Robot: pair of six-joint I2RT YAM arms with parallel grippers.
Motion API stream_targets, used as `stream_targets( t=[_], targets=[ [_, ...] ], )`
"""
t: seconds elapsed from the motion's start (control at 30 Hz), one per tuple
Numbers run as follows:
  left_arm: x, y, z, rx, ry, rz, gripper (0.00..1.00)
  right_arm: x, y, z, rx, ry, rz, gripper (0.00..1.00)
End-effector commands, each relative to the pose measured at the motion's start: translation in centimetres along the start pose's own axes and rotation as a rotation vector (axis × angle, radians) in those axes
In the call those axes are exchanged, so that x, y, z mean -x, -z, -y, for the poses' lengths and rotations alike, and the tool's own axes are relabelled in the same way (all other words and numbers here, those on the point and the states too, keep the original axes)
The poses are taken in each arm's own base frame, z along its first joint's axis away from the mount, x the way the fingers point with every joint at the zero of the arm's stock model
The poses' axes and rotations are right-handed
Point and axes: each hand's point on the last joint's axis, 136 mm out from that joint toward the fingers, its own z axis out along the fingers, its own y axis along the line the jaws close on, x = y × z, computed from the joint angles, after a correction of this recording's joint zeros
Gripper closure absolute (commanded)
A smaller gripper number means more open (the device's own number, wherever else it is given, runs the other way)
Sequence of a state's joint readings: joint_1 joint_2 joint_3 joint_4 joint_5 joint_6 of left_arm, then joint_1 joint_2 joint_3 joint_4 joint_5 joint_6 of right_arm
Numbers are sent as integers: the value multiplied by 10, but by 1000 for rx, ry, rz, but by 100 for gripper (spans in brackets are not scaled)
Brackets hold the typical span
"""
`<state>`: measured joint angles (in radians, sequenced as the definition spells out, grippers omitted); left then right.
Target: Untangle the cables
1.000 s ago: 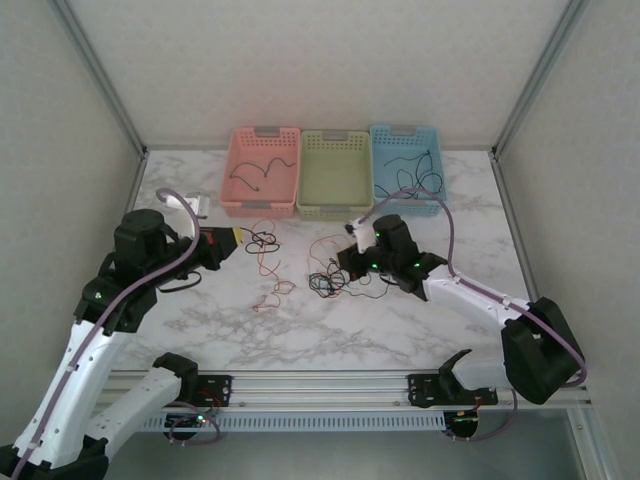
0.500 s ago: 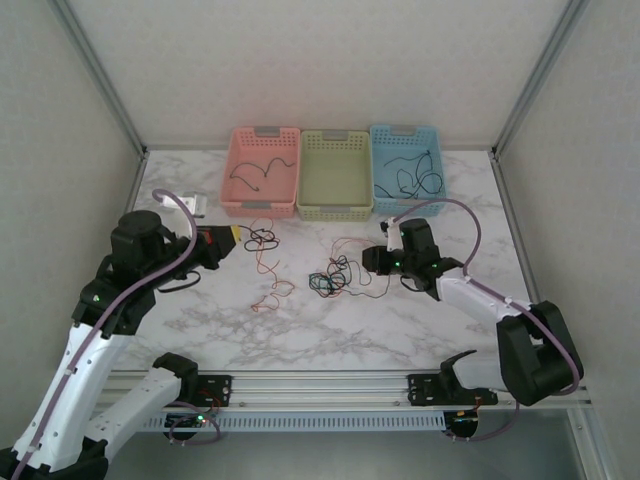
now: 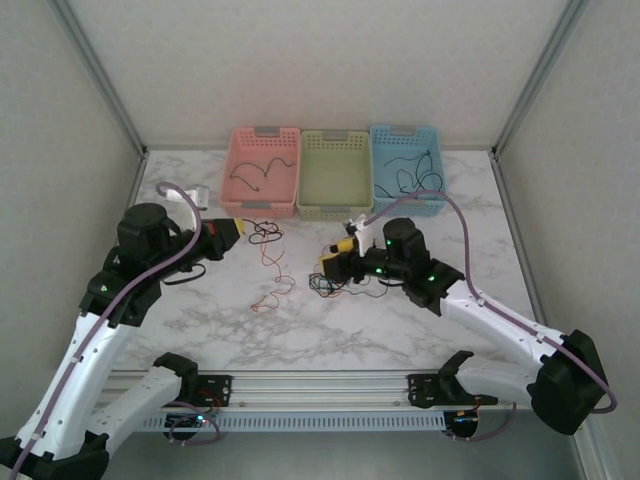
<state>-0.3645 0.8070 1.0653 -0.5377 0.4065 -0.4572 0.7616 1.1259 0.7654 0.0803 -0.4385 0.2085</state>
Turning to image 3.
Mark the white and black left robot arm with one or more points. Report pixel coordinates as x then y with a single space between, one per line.
75 370

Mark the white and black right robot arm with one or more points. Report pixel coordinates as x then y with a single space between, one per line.
500 320

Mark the pink perforated plastic basket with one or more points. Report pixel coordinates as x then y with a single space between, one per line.
260 200

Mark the green perforated plastic basket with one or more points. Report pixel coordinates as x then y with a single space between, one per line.
335 170

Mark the blue perforated plastic basket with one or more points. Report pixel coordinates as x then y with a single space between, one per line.
385 145

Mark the circuit board with LED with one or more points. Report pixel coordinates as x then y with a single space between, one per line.
185 422
462 425

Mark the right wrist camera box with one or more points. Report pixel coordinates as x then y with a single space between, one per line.
360 230

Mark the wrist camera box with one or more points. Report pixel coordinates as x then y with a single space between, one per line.
360 230
201 197

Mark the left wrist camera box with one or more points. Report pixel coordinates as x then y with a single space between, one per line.
201 197

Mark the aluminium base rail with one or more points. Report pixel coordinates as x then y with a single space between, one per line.
320 390

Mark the aluminium frame post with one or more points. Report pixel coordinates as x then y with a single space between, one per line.
104 75
537 75

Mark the aluminium corner post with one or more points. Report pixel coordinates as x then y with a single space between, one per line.
587 460

